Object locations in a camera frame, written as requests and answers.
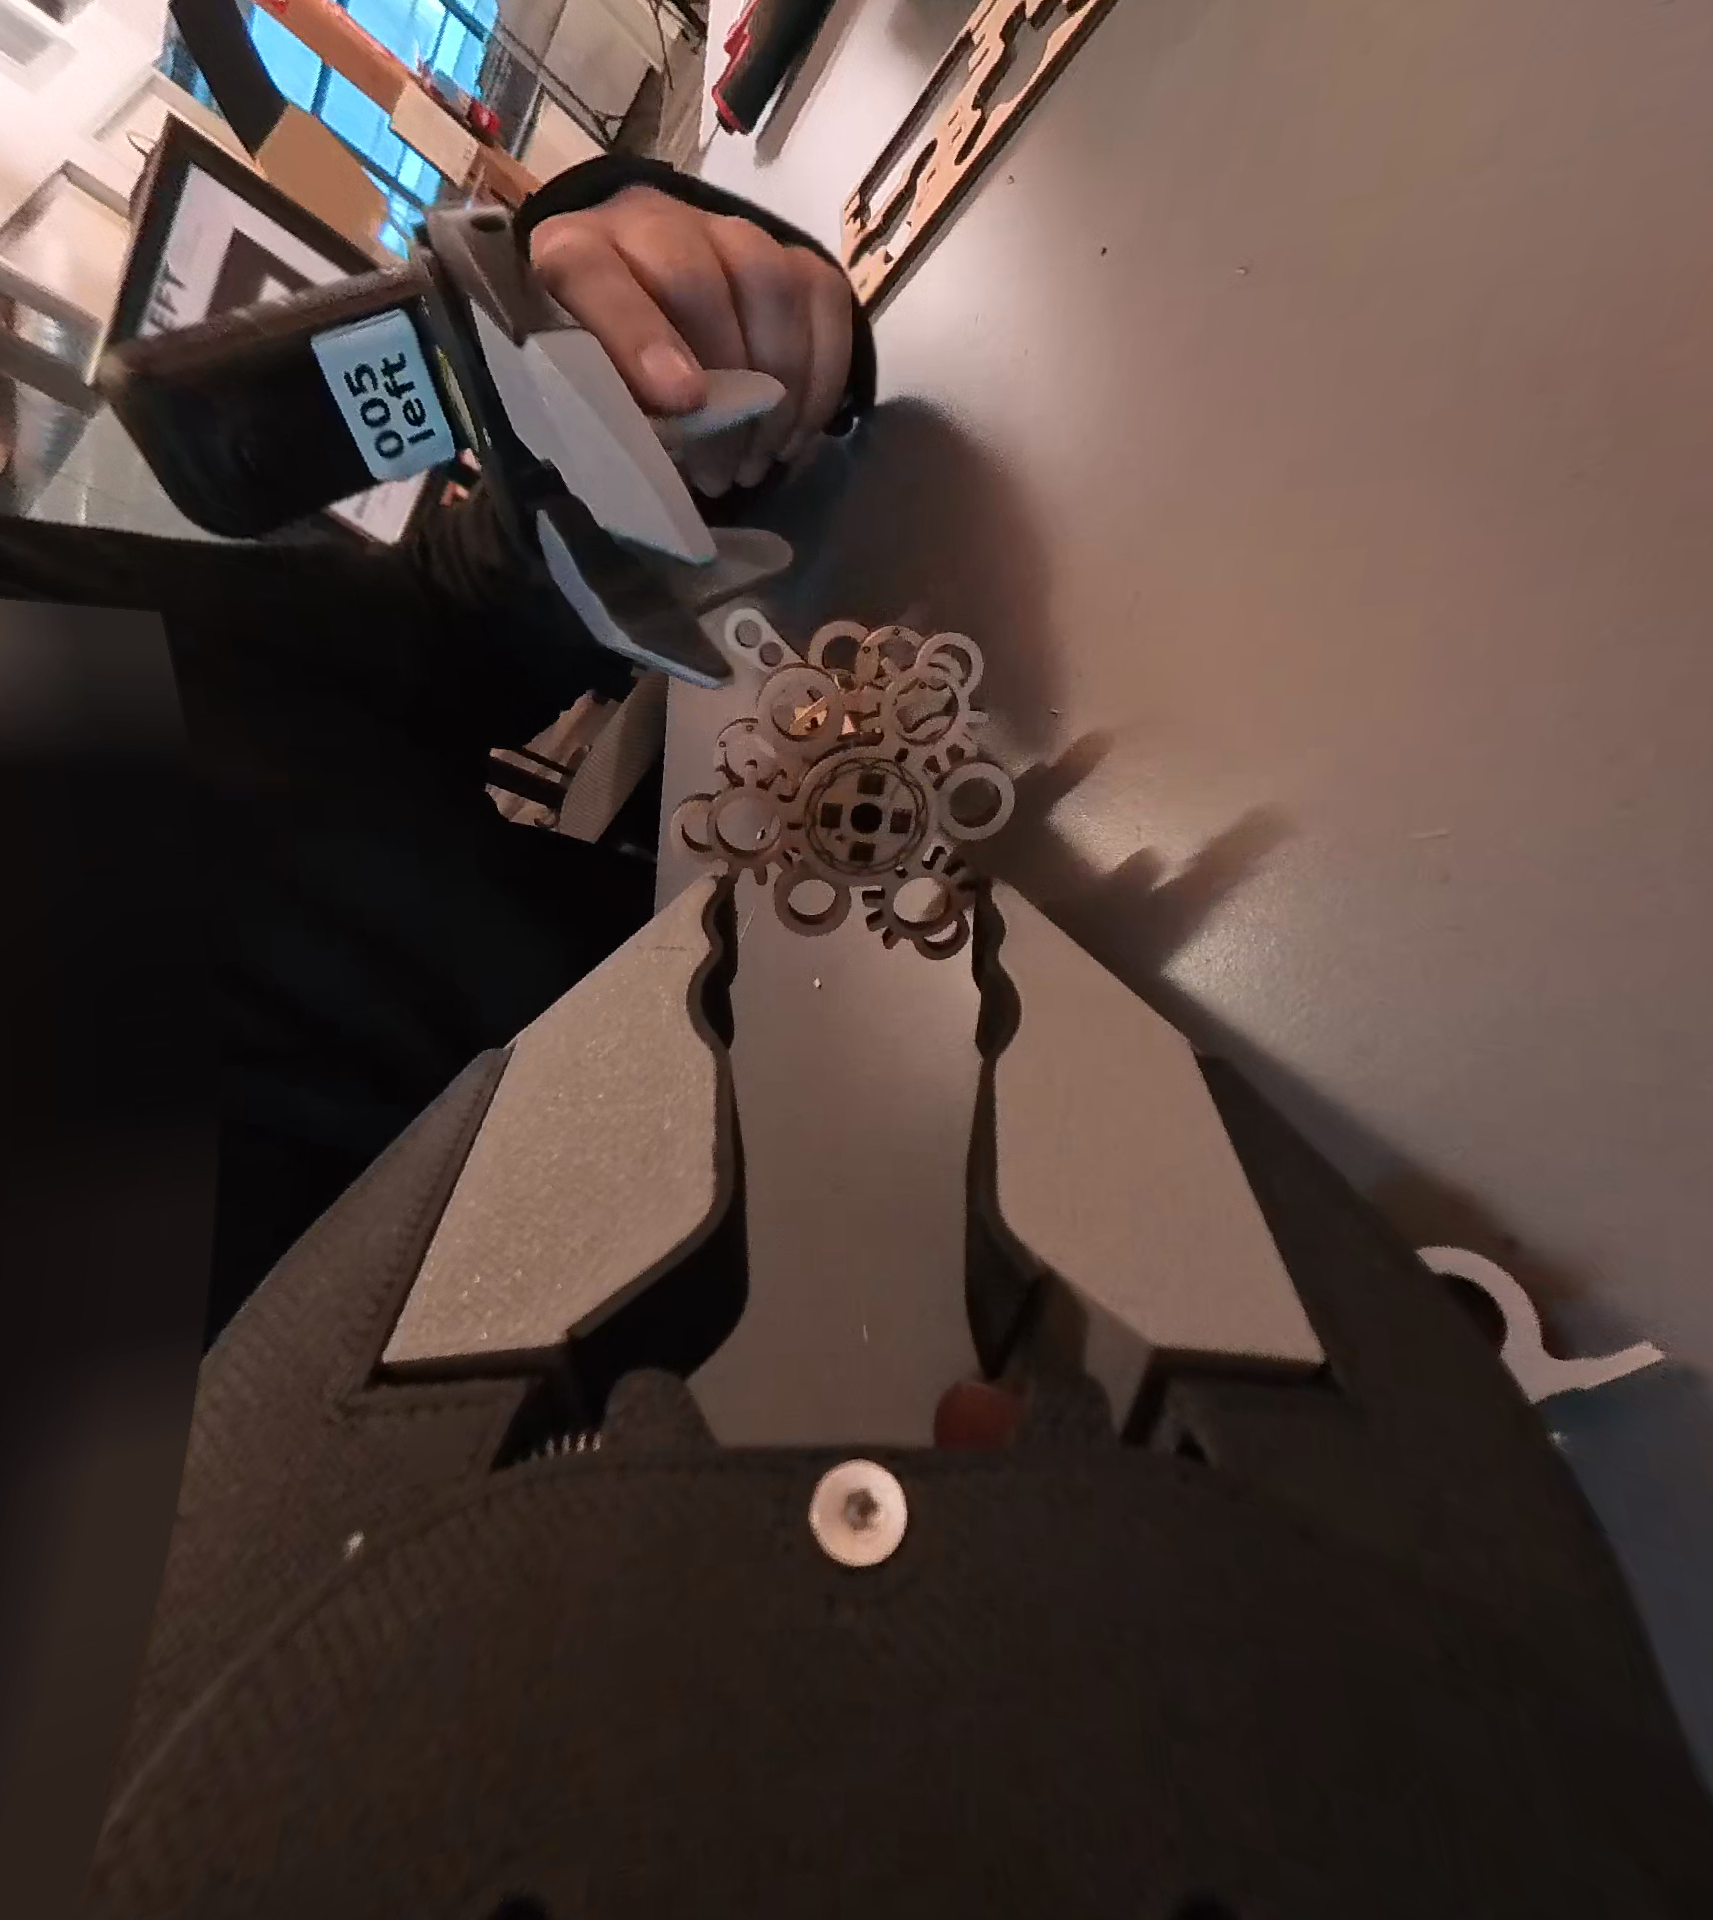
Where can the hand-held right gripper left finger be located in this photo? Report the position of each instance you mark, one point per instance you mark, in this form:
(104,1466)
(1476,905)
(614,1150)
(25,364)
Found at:
(585,1172)

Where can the person's left hand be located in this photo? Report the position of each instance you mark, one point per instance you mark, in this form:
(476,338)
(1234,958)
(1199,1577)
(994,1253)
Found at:
(721,287)

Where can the person's left forearm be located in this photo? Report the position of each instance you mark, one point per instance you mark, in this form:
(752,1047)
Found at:
(839,307)

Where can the cut-out plywood part sheet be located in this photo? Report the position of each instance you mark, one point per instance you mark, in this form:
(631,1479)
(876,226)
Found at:
(933,165)

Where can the black white marker sign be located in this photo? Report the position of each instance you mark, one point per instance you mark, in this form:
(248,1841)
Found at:
(218,226)

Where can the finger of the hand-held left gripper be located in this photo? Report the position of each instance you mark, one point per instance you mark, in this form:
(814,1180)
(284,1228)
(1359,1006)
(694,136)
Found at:
(585,436)
(631,601)

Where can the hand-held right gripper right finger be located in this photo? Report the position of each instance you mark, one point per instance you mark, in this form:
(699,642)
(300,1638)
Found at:
(1142,1198)

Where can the cardboard box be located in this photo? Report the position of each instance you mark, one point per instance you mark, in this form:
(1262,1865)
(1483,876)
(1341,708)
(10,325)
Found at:
(324,158)

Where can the wooden gear model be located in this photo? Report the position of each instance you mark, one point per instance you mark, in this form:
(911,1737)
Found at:
(864,818)

